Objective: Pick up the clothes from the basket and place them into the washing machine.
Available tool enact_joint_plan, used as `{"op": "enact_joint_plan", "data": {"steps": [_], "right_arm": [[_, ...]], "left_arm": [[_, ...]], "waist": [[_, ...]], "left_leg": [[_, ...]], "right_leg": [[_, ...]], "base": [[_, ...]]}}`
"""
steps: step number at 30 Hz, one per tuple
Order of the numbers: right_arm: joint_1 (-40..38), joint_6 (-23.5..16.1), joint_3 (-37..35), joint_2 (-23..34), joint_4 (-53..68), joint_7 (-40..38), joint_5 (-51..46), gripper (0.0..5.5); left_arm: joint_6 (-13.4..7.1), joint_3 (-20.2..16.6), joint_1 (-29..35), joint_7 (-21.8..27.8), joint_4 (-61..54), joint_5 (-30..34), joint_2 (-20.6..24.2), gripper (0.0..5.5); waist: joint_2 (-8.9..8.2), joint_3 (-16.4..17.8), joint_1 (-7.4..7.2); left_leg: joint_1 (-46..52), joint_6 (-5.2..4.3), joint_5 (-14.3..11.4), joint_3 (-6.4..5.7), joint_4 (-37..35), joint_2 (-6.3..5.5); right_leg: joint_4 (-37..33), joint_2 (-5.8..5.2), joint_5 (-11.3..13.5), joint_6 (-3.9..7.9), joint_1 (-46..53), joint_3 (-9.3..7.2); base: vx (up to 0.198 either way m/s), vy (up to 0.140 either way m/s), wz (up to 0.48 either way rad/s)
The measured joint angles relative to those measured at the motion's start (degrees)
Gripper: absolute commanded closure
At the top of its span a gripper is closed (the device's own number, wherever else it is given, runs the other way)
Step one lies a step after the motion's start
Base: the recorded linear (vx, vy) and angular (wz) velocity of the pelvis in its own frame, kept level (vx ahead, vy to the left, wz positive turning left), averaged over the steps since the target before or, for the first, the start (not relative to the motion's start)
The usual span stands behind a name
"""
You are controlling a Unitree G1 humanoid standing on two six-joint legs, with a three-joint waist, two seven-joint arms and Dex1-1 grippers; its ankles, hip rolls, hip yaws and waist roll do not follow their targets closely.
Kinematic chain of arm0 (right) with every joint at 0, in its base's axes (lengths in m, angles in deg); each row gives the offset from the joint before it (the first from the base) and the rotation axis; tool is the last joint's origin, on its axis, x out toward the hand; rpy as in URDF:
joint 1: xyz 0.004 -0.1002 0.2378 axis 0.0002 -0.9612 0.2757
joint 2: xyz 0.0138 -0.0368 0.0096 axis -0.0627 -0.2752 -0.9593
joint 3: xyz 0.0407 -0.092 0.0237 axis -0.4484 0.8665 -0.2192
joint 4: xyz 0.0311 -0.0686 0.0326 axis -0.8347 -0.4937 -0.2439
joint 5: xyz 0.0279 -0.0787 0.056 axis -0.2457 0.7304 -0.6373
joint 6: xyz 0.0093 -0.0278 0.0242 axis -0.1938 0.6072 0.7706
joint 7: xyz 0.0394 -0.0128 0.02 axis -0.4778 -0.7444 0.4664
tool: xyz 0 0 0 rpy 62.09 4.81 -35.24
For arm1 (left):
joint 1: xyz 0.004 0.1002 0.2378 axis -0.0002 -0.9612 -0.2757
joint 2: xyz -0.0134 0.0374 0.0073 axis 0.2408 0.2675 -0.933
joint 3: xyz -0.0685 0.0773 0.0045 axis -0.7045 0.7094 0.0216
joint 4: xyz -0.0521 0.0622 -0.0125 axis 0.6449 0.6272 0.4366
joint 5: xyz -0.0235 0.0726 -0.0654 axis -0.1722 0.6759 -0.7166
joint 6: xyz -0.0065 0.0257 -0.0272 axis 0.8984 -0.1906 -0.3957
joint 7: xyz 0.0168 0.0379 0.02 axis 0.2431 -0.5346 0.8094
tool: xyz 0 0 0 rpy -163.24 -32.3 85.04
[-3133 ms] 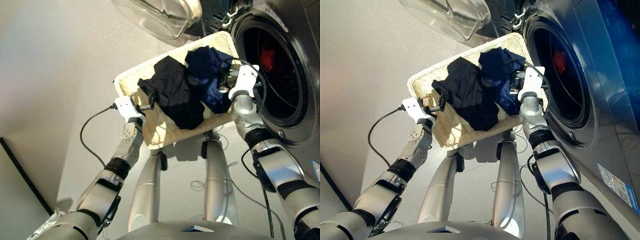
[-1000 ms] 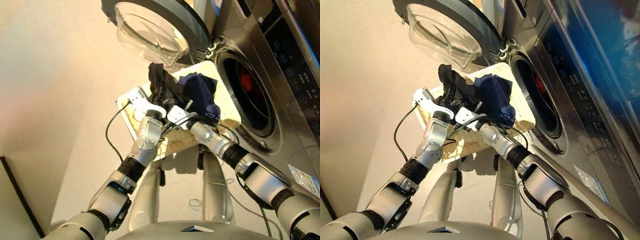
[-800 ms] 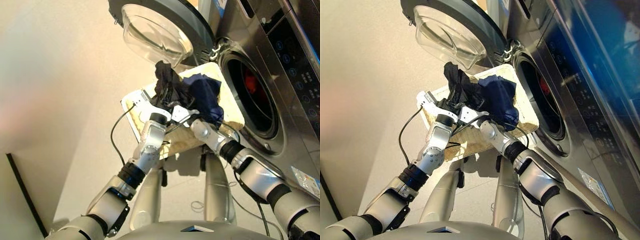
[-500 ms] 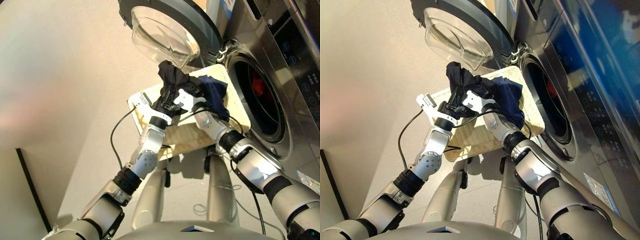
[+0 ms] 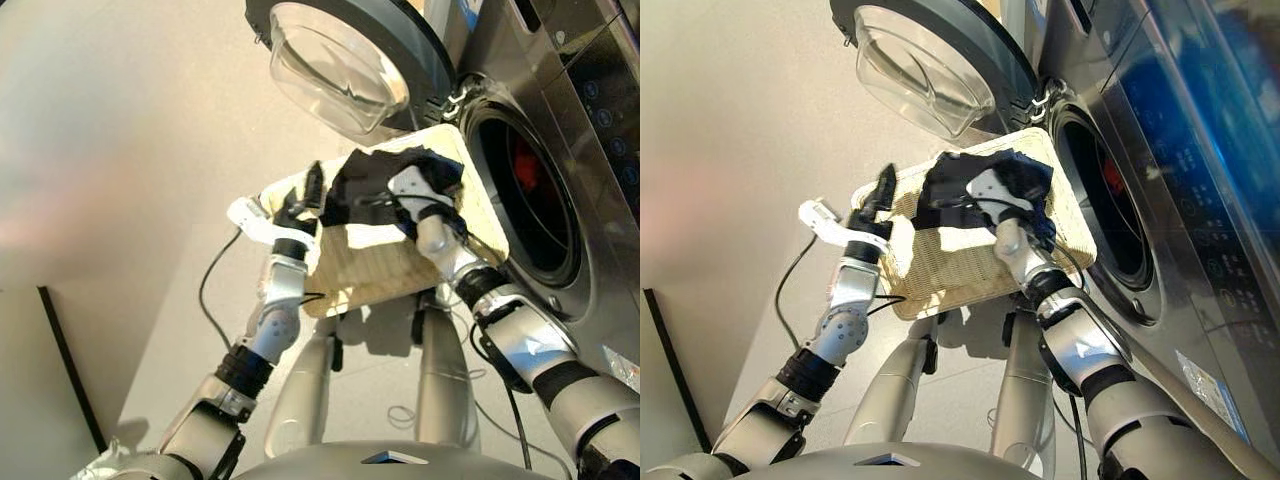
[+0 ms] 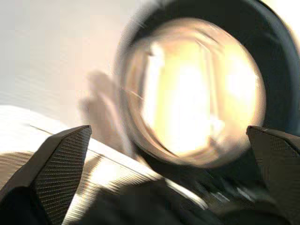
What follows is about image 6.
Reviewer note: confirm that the pale woven laundry basket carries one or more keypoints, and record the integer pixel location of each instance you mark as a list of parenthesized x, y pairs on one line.
[(112, 168)]

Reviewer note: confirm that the round washing machine door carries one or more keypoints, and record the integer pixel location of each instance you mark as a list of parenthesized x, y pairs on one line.
[(269, 35)]

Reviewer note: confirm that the black cloth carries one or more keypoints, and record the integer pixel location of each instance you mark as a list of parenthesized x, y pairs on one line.
[(152, 206)]

